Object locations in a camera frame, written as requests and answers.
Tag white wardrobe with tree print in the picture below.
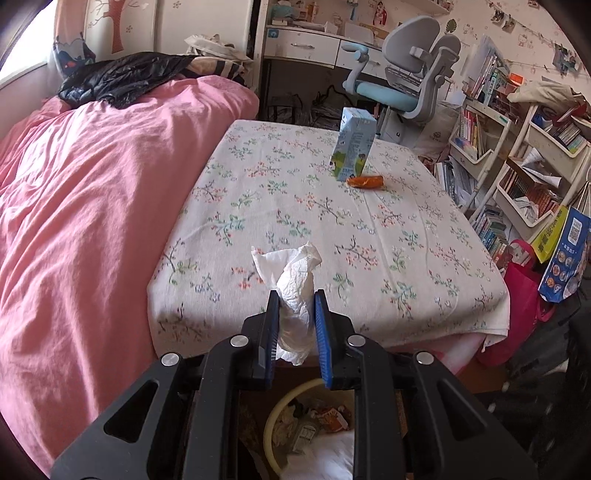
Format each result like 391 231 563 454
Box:
83 0 258 62

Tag white desk with drawers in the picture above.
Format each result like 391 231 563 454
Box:
262 0 394 71

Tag dark cloth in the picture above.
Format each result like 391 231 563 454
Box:
502 295 591 464

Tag red and white wrapper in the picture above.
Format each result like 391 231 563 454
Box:
314 405 354 435

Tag crumpled paper scrap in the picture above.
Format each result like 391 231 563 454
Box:
272 401 301 444

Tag yellow paper bag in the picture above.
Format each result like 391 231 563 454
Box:
530 205 570 265

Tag pink bag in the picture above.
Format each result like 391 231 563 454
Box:
477 239 556 368

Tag floral white cloth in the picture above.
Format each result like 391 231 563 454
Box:
147 119 511 358

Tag blue drink carton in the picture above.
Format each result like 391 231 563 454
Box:
330 107 378 182

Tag beige cloth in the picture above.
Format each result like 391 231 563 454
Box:
507 78 588 110

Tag stack of books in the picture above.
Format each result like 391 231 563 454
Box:
470 207 509 260

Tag cream plastic bin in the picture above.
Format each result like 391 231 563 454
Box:
262 379 356 480

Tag printed small wrapper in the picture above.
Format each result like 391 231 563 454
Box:
288 422 320 455

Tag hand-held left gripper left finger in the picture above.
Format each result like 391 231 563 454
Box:
48 290 282 480

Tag white book cart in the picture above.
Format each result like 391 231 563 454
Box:
447 60 514 186
491 99 591 228

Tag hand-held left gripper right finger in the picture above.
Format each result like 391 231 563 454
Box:
314 290 539 480

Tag grey window ledge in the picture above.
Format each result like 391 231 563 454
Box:
0 60 63 104

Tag white plastic bag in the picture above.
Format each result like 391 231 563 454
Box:
295 431 356 480

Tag pink curtain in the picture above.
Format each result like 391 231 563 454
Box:
53 0 88 43

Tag striped pillow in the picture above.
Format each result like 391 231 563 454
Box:
187 55 253 87

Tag black puffer jacket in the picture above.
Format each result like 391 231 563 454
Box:
56 52 199 110

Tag grey and blue office chair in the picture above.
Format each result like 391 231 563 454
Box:
342 15 462 139

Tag blue patterned curtain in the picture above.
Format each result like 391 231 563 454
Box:
52 32 96 78

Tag blue paper bag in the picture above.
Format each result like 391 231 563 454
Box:
538 207 591 304

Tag string of photos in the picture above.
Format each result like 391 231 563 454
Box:
488 4 583 75

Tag white tissue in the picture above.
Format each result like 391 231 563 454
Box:
250 241 324 366

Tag window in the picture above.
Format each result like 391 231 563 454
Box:
0 0 61 88

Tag pink duvet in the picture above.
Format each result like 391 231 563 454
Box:
0 74 260 476

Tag white tote bag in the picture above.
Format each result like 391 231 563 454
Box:
185 33 253 63

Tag white shopping bag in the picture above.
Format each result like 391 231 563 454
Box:
414 106 457 154

